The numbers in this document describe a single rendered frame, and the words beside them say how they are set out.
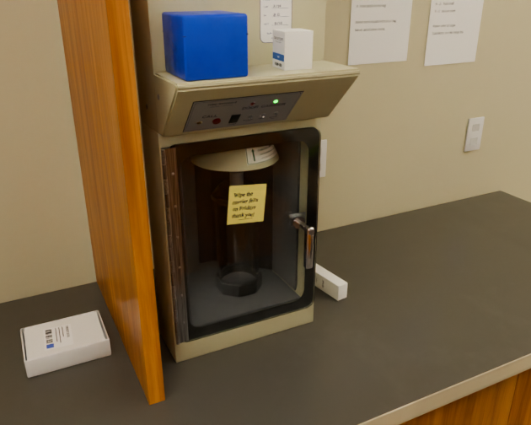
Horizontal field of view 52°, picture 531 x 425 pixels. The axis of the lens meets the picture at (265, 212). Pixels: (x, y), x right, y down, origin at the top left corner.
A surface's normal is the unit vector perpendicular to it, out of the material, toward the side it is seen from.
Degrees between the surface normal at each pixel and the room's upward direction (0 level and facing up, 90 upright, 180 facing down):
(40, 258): 90
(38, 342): 0
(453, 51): 90
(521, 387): 90
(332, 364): 0
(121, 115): 90
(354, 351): 0
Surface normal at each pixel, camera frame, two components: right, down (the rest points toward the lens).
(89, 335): 0.00, -0.92
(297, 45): 0.37, 0.37
